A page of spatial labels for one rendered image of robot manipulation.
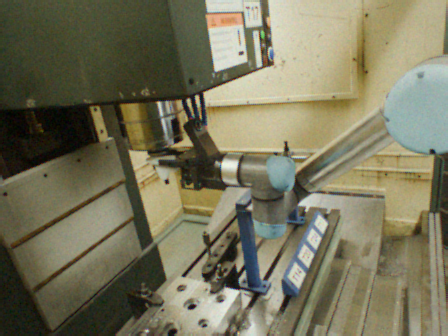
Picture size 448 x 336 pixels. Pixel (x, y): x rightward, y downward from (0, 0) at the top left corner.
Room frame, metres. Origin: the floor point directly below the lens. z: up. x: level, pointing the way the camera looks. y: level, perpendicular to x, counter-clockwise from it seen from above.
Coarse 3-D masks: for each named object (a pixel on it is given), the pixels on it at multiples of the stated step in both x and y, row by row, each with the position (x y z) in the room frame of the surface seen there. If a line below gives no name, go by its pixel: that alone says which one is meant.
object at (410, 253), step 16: (384, 240) 1.39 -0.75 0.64; (400, 240) 1.35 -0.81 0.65; (416, 240) 1.31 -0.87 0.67; (384, 256) 1.27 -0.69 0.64; (400, 256) 1.24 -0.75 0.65; (416, 256) 1.20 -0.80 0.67; (416, 272) 1.10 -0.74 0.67; (416, 288) 1.02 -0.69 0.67; (416, 304) 0.94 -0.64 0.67; (400, 320) 0.89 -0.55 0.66; (416, 320) 0.87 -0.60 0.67
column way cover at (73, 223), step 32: (64, 160) 1.06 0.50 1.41; (96, 160) 1.16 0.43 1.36; (0, 192) 0.88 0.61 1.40; (32, 192) 0.95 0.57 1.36; (64, 192) 1.03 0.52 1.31; (96, 192) 1.13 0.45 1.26; (0, 224) 0.85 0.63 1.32; (32, 224) 0.92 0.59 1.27; (64, 224) 1.00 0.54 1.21; (96, 224) 1.10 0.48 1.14; (128, 224) 1.22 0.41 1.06; (32, 256) 0.89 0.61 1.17; (64, 256) 0.97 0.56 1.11; (96, 256) 1.07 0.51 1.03; (128, 256) 1.18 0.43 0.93; (32, 288) 0.86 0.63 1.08; (64, 288) 0.94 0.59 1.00; (96, 288) 1.03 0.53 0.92; (64, 320) 0.91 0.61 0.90
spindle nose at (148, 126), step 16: (128, 112) 0.75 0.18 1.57; (144, 112) 0.74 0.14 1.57; (160, 112) 0.75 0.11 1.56; (176, 112) 0.78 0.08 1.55; (128, 128) 0.76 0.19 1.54; (144, 128) 0.74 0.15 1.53; (160, 128) 0.75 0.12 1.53; (176, 128) 0.77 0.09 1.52; (128, 144) 0.77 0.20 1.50; (144, 144) 0.75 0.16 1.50; (160, 144) 0.75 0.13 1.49
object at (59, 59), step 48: (0, 0) 0.84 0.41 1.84; (48, 0) 0.76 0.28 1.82; (96, 0) 0.69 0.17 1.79; (144, 0) 0.63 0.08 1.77; (192, 0) 0.67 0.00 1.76; (0, 48) 0.88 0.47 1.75; (48, 48) 0.79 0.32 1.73; (96, 48) 0.71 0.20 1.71; (144, 48) 0.65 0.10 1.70; (192, 48) 0.65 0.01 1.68; (0, 96) 0.92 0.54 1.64; (48, 96) 0.82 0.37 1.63; (96, 96) 0.73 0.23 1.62; (144, 96) 0.66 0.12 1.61; (192, 96) 0.64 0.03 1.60
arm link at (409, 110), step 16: (432, 64) 0.46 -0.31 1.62; (400, 80) 0.47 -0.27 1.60; (416, 80) 0.44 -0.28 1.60; (432, 80) 0.43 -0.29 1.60; (400, 96) 0.45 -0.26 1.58; (416, 96) 0.44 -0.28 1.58; (432, 96) 0.43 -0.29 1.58; (384, 112) 0.47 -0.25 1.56; (400, 112) 0.45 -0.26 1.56; (416, 112) 0.44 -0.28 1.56; (432, 112) 0.42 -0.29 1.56; (400, 128) 0.45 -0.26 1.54; (416, 128) 0.44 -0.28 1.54; (432, 128) 0.42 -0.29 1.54; (400, 144) 0.45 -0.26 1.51; (416, 144) 0.43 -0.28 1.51; (432, 144) 0.42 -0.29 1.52
